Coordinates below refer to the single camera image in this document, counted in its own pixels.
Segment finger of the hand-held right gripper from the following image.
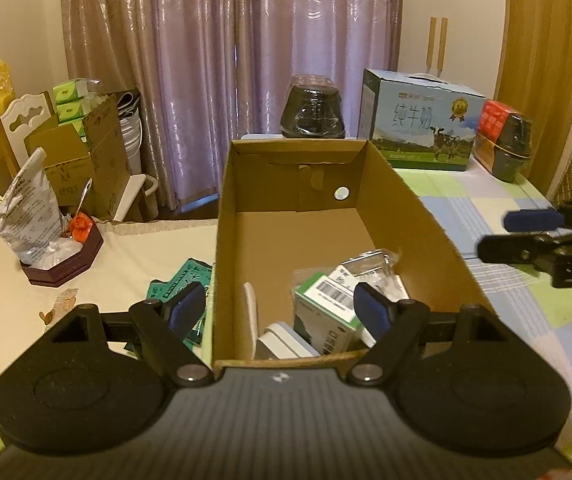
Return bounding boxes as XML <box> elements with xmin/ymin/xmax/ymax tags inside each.
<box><xmin>503</xmin><ymin>201</ymin><xmax>572</xmax><ymax>233</ymax></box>
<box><xmin>476</xmin><ymin>231</ymin><xmax>572</xmax><ymax>267</ymax></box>

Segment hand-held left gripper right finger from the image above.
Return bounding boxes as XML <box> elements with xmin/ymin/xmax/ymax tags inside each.
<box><xmin>353</xmin><ymin>281</ymin><xmax>509</xmax><ymax>387</ymax></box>

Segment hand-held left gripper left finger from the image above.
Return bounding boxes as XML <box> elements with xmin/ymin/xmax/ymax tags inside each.
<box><xmin>51</xmin><ymin>281</ymin><xmax>215</xmax><ymax>387</ymax></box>

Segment clear plastic packet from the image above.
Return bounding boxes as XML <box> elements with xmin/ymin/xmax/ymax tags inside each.
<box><xmin>328</xmin><ymin>249</ymin><xmax>409</xmax><ymax>306</ymax></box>

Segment green and white carton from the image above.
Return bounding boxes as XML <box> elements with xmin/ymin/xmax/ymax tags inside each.
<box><xmin>293</xmin><ymin>272</ymin><xmax>367</xmax><ymax>356</ymax></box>

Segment plain white box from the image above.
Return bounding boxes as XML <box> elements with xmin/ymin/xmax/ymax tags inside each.
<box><xmin>256</xmin><ymin>322</ymin><xmax>319</xmax><ymax>361</ymax></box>

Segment checkered cloth desktop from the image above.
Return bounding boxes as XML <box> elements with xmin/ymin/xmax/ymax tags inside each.
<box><xmin>0</xmin><ymin>157</ymin><xmax>572</xmax><ymax>476</ymax></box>

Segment green printed flat packet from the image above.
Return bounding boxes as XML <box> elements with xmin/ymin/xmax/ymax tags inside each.
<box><xmin>146</xmin><ymin>258</ymin><xmax>214</xmax><ymax>346</ymax></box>

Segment dark jar with red lid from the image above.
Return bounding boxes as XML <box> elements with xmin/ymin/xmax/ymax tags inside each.
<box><xmin>472</xmin><ymin>99</ymin><xmax>534</xmax><ymax>184</ymax></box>

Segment cream printed tablecloth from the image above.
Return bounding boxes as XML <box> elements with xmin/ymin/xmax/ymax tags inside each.
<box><xmin>0</xmin><ymin>217</ymin><xmax>219</xmax><ymax>401</ymax></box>

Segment brown hexagonal tray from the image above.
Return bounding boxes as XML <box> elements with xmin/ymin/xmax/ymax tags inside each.
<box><xmin>20</xmin><ymin>220</ymin><xmax>104</xmax><ymax>288</ymax></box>

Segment white chair armrest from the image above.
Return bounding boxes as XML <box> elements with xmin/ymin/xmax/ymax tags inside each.
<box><xmin>113</xmin><ymin>173</ymin><xmax>159</xmax><ymax>222</ymax></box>

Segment orange wrapped item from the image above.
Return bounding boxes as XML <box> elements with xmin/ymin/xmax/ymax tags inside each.
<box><xmin>63</xmin><ymin>212</ymin><xmax>92</xmax><ymax>243</ymax></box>

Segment metal spoon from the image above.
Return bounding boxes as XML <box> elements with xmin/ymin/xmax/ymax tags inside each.
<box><xmin>73</xmin><ymin>177</ymin><xmax>94</xmax><ymax>221</ymax></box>

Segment blue and green milk carton case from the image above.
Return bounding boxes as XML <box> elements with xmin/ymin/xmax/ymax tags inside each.
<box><xmin>357</xmin><ymin>68</ymin><xmax>487</xmax><ymax>173</ymax></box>

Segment small brown cardboard box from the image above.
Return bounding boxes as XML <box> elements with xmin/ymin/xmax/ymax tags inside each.
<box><xmin>25</xmin><ymin>94</ymin><xmax>132</xmax><ymax>221</ymax></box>

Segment white plastic bag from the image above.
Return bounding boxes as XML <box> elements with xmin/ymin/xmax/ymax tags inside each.
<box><xmin>0</xmin><ymin>147</ymin><xmax>67</xmax><ymax>266</ymax></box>

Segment dark wrapped jar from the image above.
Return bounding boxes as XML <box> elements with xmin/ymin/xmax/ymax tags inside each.
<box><xmin>280</xmin><ymin>74</ymin><xmax>345</xmax><ymax>139</ymax></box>

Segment green tissue pack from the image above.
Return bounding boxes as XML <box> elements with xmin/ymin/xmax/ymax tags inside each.
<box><xmin>56</xmin><ymin>100</ymin><xmax>92</xmax><ymax>123</ymax></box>
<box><xmin>52</xmin><ymin>79</ymin><xmax>89</xmax><ymax>103</ymax></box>

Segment purple curtain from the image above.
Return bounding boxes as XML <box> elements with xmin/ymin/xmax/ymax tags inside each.
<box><xmin>60</xmin><ymin>0</ymin><xmax>404</xmax><ymax>211</ymax></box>

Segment white carved chair back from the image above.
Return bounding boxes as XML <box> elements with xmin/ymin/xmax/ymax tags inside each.
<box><xmin>0</xmin><ymin>91</ymin><xmax>59</xmax><ymax>176</ymax></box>

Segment wooden wall strips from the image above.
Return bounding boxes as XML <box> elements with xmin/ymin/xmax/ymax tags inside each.
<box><xmin>426</xmin><ymin>16</ymin><xmax>449</xmax><ymax>71</ymax></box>

